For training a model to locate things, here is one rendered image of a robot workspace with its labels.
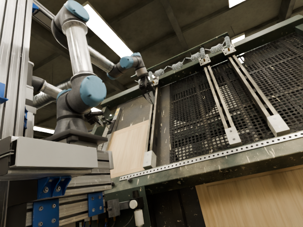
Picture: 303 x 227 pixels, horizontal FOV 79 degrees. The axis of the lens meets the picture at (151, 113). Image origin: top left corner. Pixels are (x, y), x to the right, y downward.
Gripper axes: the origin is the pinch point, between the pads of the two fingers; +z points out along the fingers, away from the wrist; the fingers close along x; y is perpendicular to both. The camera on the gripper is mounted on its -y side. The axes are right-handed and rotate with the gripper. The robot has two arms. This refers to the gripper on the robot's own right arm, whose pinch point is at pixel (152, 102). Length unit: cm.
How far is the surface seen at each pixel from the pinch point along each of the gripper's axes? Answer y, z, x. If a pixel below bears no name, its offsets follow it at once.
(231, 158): -19, 43, -36
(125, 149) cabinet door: 13, 29, 41
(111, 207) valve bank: -36, 48, 35
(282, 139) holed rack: -17, 40, -62
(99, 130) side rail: 51, 9, 85
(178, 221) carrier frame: -16, 77, 7
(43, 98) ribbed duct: 228, -99, 330
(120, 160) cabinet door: 5, 34, 44
